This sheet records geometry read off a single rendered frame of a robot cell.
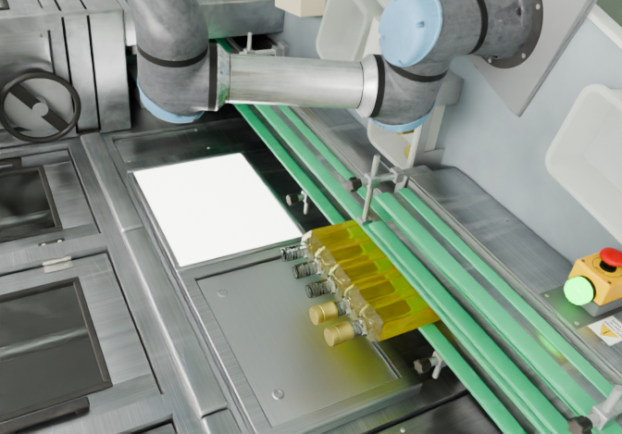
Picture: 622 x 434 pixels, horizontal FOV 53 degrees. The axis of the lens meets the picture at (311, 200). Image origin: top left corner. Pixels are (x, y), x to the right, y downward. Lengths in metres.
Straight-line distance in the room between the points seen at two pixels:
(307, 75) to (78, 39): 0.88
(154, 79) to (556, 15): 0.66
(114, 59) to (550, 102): 1.19
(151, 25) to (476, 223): 0.68
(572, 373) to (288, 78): 0.65
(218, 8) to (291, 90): 0.85
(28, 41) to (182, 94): 0.83
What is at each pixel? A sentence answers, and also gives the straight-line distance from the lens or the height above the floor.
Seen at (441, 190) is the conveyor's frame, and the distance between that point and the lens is 1.29.
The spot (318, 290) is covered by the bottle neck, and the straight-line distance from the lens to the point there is 1.21.
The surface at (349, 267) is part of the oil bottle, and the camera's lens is 1.24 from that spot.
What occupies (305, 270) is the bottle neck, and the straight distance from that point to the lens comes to 1.25.
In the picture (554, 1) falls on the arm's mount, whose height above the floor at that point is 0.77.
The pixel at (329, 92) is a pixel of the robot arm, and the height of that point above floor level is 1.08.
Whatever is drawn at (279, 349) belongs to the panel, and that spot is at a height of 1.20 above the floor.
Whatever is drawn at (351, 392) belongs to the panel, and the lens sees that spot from 1.24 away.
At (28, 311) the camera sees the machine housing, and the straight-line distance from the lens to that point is 1.46.
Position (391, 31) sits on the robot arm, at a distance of 1.09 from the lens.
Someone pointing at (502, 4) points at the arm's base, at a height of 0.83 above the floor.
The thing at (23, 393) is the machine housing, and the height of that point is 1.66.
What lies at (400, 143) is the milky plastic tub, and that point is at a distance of 1.47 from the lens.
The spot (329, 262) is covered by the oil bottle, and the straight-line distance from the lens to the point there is 1.25.
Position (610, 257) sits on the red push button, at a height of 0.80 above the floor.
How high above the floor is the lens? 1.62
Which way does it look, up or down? 25 degrees down
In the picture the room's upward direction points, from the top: 103 degrees counter-clockwise
